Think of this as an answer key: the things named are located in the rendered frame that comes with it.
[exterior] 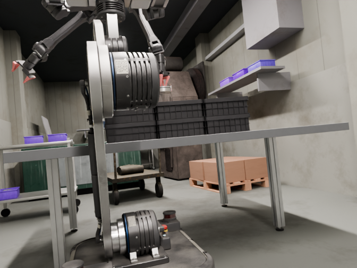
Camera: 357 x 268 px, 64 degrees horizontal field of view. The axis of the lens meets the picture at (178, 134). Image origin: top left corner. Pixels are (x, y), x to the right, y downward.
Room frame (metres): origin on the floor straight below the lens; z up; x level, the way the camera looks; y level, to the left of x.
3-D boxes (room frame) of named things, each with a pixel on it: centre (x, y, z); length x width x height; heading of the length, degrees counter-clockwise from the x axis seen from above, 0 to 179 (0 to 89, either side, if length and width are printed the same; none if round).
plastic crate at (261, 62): (3.51, -1.09, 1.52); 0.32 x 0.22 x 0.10; 16
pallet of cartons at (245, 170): (4.17, -0.63, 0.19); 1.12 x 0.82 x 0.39; 16
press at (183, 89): (5.90, 0.00, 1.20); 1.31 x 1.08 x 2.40; 16
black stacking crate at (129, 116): (1.85, 0.31, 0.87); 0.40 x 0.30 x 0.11; 11
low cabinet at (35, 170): (5.66, 1.84, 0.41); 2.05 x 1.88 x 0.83; 16
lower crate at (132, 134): (1.85, 0.31, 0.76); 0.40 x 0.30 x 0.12; 11
